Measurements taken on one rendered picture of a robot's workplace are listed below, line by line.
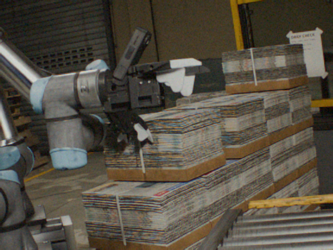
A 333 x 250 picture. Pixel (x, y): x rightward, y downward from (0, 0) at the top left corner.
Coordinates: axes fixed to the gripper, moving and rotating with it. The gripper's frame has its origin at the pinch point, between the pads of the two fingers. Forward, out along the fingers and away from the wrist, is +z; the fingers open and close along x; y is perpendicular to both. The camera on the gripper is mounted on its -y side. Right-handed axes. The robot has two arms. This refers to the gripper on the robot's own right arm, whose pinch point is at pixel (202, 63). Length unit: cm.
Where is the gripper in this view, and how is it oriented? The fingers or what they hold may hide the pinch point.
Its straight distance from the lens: 107.7
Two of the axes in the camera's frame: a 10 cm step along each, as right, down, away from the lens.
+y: 1.0, 9.9, -0.4
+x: -2.0, -0.2, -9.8
